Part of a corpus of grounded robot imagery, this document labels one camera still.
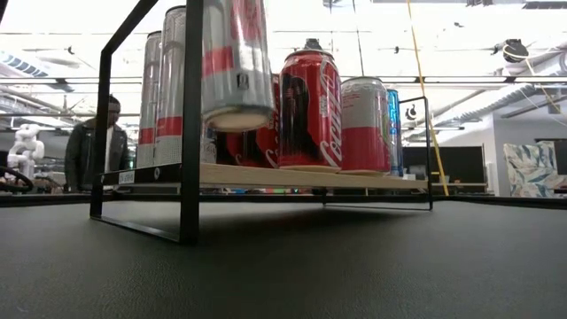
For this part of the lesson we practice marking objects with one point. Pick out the red Coca-Cola can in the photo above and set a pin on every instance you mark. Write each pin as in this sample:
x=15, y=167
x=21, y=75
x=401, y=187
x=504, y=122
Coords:
x=257, y=148

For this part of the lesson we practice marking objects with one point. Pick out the crimson can silver lid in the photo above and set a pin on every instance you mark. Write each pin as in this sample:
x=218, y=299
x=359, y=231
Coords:
x=310, y=111

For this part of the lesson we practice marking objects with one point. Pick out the silver pink can silver lid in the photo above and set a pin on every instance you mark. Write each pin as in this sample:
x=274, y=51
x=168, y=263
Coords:
x=364, y=128

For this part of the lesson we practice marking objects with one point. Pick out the silver Celsius can black lid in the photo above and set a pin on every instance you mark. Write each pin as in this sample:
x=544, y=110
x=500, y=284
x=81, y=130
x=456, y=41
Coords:
x=149, y=88
x=173, y=88
x=235, y=66

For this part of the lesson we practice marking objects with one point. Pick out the slim can teal logo lid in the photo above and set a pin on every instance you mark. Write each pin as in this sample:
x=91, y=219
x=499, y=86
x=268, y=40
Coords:
x=395, y=133

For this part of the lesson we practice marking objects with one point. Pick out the round black ceiling lamp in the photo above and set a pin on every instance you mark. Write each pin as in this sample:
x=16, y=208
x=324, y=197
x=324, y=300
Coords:
x=313, y=43
x=516, y=49

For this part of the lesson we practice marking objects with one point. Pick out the person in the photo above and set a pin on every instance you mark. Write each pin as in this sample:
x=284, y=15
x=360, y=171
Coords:
x=82, y=150

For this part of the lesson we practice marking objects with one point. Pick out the leaf patterned cloth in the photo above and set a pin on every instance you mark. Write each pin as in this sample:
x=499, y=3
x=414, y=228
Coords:
x=531, y=170

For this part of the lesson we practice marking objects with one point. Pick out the white robot figure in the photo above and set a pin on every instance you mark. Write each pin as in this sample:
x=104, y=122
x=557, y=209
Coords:
x=26, y=146

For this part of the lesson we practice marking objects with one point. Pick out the black wall panel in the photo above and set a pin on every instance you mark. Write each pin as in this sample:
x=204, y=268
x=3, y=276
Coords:
x=456, y=164

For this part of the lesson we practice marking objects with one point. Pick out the black aluminium table frame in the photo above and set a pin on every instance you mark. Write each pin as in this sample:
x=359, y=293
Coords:
x=487, y=201

